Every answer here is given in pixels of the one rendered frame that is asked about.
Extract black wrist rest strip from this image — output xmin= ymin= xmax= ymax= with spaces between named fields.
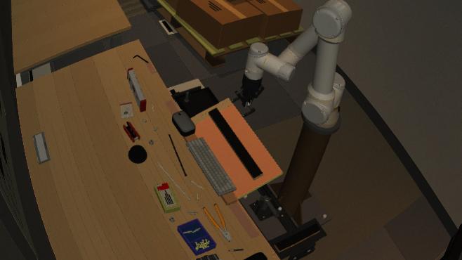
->
xmin=208 ymin=107 xmax=264 ymax=180

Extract orange tray plate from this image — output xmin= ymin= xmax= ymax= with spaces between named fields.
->
xmin=190 ymin=98 xmax=284 ymax=199

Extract black mouse platform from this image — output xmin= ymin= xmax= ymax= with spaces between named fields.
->
xmin=169 ymin=86 xmax=220 ymax=119

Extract small beige parts packet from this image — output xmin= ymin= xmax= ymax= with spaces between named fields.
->
xmin=119 ymin=102 xmax=135 ymax=119

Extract dark grey mouse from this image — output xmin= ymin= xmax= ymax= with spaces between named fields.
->
xmin=171 ymin=110 xmax=197 ymax=137

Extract wooden pallet green trim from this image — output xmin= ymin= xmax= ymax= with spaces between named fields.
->
xmin=154 ymin=0 xmax=306 ymax=69

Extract black round grommet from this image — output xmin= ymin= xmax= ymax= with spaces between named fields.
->
xmin=127 ymin=145 xmax=148 ymax=165

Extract red and black clamp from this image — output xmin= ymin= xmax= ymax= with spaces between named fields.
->
xmin=122 ymin=122 xmax=141 ymax=143

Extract thin black rod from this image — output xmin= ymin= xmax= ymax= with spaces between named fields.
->
xmin=167 ymin=134 xmax=188 ymax=178

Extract blue screw box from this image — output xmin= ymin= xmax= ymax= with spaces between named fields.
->
xmin=176 ymin=218 xmax=218 ymax=256

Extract grey cable slot plate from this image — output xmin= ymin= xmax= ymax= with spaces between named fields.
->
xmin=32 ymin=131 xmax=51 ymax=165

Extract large brown cardboard box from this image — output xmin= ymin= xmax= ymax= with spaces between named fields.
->
xmin=174 ymin=0 xmax=269 ymax=50

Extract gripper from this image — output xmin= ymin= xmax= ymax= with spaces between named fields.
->
xmin=232 ymin=73 xmax=267 ymax=108

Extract grey keyboard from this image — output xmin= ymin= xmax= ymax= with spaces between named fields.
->
xmin=185 ymin=137 xmax=237 ymax=197

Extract red and white level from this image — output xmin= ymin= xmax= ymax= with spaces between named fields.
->
xmin=126 ymin=67 xmax=147 ymax=113

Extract black end bracket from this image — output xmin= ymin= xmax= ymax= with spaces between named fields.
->
xmin=268 ymin=217 xmax=328 ymax=260

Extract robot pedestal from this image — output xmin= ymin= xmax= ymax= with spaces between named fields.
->
xmin=270 ymin=122 xmax=332 ymax=226

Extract orange handled pliers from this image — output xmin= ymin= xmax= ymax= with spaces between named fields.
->
xmin=202 ymin=204 xmax=232 ymax=243

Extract brown wooden park block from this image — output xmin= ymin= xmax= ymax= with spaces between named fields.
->
xmin=221 ymin=191 xmax=242 ymax=207

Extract beige riser block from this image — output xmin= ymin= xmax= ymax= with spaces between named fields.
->
xmin=167 ymin=78 xmax=205 ymax=96

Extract white floor vent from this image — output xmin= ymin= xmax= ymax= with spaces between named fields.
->
xmin=158 ymin=19 xmax=178 ymax=36

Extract light wooden table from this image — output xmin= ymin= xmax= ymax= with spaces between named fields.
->
xmin=11 ymin=0 xmax=132 ymax=75

